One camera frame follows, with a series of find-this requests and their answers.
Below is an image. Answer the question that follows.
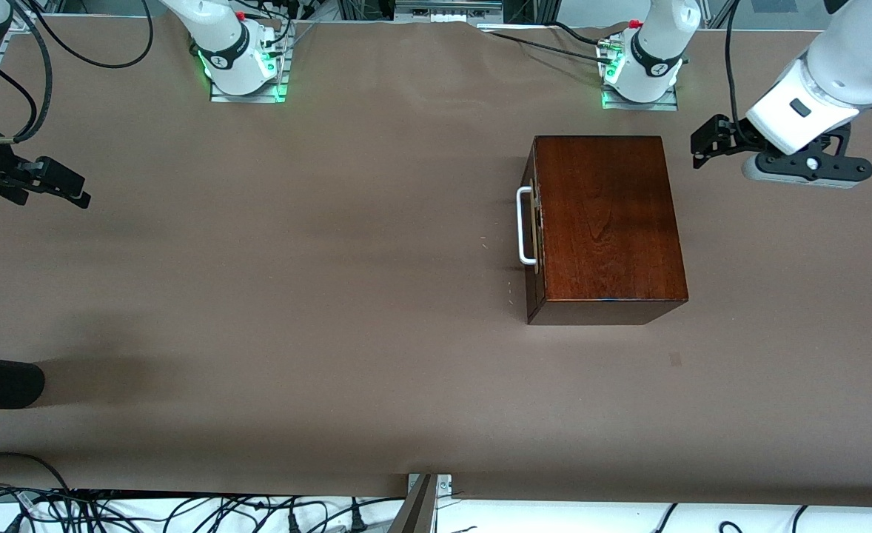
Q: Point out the wooden drawer with white handle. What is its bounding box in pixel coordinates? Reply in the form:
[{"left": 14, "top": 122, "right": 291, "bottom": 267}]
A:
[{"left": 517, "top": 139, "right": 547, "bottom": 301}]

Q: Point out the dark wooden drawer cabinet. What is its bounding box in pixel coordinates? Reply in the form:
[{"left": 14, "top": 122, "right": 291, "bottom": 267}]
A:
[{"left": 526, "top": 135, "right": 689, "bottom": 326}]

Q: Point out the brown table cover sheet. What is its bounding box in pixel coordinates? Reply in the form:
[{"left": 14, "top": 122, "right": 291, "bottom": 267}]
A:
[{"left": 0, "top": 15, "right": 872, "bottom": 509}]

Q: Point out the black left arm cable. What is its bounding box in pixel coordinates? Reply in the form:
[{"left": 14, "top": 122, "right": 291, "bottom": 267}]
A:
[{"left": 723, "top": 0, "right": 749, "bottom": 134}]

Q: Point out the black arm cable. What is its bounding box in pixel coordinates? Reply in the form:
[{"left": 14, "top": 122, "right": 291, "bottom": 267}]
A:
[
  {"left": 0, "top": 0, "right": 54, "bottom": 144},
  {"left": 723, "top": 0, "right": 749, "bottom": 134}
]

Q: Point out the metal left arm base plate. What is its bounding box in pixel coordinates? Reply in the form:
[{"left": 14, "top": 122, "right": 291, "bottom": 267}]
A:
[{"left": 600, "top": 83, "right": 680, "bottom": 112}]

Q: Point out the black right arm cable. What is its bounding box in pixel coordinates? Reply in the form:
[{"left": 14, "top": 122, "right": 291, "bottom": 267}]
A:
[{"left": 0, "top": 0, "right": 54, "bottom": 144}]

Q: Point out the black looped cable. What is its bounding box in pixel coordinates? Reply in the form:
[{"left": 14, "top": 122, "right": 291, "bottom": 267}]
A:
[{"left": 29, "top": 0, "right": 155, "bottom": 70}]

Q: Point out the black base cable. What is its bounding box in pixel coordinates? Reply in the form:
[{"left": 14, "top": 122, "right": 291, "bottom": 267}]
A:
[
  {"left": 549, "top": 20, "right": 604, "bottom": 45},
  {"left": 480, "top": 28, "right": 607, "bottom": 60}
]

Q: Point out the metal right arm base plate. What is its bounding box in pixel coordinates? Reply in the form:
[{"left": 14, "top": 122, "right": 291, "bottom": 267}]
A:
[{"left": 209, "top": 21, "right": 294, "bottom": 104}]

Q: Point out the aluminium frame structure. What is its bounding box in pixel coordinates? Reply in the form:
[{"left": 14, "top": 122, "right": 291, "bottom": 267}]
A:
[{"left": 336, "top": 0, "right": 560, "bottom": 24}]

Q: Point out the black arched cable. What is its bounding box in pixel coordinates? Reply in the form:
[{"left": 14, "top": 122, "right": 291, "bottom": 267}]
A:
[{"left": 0, "top": 451, "right": 74, "bottom": 495}]

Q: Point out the grey metal rail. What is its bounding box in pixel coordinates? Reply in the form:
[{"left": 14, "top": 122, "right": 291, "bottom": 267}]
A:
[{"left": 395, "top": 0, "right": 503, "bottom": 17}]

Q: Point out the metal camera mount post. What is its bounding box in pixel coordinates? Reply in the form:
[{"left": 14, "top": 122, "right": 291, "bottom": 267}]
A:
[{"left": 388, "top": 472, "right": 453, "bottom": 533}]

